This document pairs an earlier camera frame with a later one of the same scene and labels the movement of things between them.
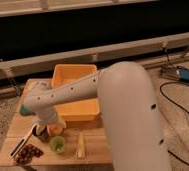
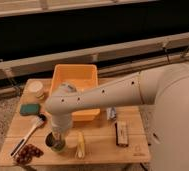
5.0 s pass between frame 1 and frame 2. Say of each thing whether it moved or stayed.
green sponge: stayed
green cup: stayed
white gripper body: moved
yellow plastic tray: stayed
